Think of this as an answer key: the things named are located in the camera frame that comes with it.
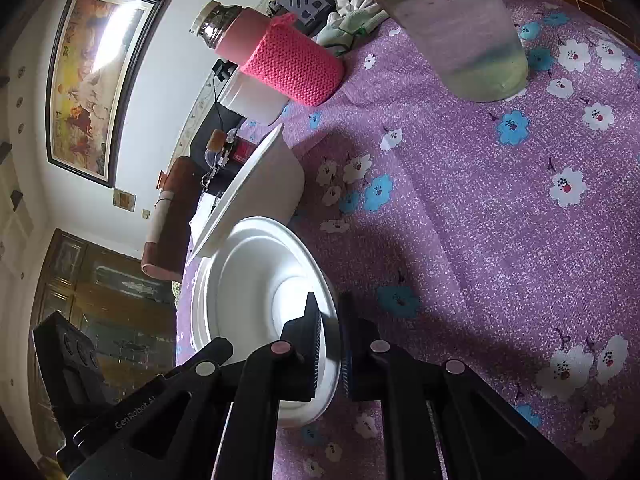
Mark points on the wooden wardrobe with glass doors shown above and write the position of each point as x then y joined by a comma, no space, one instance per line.
115,300

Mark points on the pink knit-sleeved bottle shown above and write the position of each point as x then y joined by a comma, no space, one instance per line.
290,60

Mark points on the black leather sofa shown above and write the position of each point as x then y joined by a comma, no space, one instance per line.
205,125

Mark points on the pair of white gloves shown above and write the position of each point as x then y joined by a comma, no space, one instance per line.
350,25

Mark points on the brown armchair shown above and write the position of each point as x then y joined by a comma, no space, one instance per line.
170,220

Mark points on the clear plastic bottle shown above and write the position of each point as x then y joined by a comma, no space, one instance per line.
465,35

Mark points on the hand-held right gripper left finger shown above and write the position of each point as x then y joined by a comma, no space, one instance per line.
312,355

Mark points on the white plastic cup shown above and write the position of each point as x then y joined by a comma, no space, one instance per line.
255,100

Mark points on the white foam bowl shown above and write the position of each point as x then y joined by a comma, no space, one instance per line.
250,280
270,180

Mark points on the framed horse painting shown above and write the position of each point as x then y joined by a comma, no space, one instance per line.
95,85

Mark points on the purple floral tablecloth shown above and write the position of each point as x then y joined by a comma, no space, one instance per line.
450,210

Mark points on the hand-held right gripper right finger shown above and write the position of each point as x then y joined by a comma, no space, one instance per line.
357,355

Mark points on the grey slotted device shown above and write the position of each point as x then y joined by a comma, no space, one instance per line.
300,2

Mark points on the small wall calendar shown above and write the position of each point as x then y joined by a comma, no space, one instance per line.
124,199

